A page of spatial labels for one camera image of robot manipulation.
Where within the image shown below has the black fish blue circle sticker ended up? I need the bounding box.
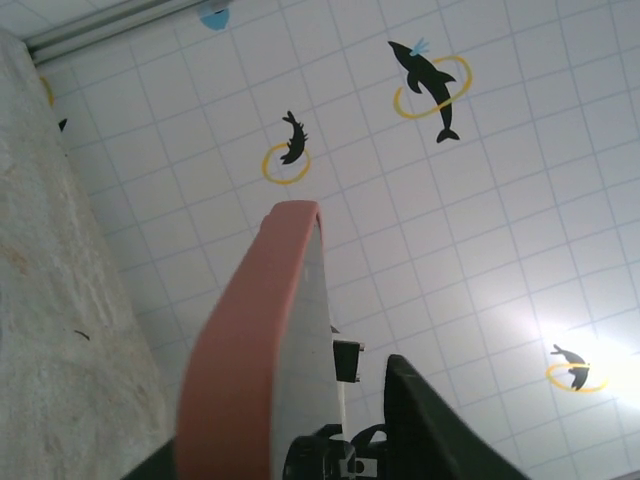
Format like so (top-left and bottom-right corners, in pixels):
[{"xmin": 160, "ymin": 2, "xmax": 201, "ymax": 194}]
[{"xmin": 198, "ymin": 0, "xmax": 234, "ymax": 32}]

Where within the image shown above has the coral pink phone case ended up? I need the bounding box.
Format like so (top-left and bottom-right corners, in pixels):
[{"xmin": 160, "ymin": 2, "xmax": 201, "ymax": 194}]
[{"xmin": 175, "ymin": 199, "xmax": 326, "ymax": 480}]

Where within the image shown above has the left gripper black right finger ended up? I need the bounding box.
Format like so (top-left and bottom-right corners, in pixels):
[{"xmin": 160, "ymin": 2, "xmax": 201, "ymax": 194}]
[{"xmin": 383, "ymin": 353, "xmax": 532, "ymax": 480}]

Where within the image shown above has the aluminium corner post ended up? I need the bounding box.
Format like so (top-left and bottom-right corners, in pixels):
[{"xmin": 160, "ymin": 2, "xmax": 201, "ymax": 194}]
[{"xmin": 27, "ymin": 0, "xmax": 211, "ymax": 64}]

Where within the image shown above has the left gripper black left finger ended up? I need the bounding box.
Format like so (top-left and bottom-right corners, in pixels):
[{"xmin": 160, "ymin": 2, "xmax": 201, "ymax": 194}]
[{"xmin": 119, "ymin": 433, "xmax": 177, "ymax": 480}]

